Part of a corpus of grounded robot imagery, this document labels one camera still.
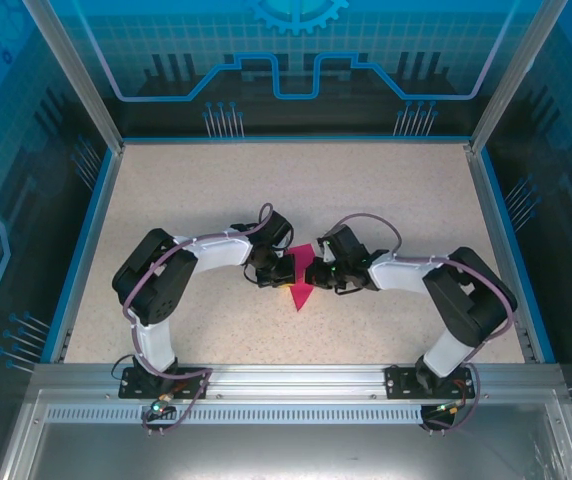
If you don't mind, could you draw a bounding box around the pink paper sheet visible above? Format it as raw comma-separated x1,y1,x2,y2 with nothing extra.
285,243,317,314

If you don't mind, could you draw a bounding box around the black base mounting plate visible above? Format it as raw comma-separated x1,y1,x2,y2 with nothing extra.
117,366,211,400
384,364,477,400

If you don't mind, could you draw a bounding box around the metal tray panel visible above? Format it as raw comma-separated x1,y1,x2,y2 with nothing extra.
0,388,572,480

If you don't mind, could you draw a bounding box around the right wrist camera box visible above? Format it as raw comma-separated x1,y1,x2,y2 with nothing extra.
315,238,336,265

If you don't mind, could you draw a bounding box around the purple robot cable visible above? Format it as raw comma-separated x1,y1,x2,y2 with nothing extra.
333,213,517,434
122,202,275,437

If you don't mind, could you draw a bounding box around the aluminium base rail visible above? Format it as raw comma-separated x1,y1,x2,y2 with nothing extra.
33,363,562,401

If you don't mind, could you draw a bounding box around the slotted cable duct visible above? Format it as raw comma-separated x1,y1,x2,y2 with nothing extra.
44,405,425,426

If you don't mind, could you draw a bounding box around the blue-edged aluminium side rail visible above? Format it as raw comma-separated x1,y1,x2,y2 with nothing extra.
40,141,126,365
465,141,560,365

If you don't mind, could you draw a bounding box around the brass cable connector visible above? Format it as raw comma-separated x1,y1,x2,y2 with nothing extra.
433,399,467,417
148,391,175,417

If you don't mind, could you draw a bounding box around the aluminium frame post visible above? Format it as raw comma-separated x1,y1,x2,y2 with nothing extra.
468,0,570,154
20,0,126,154

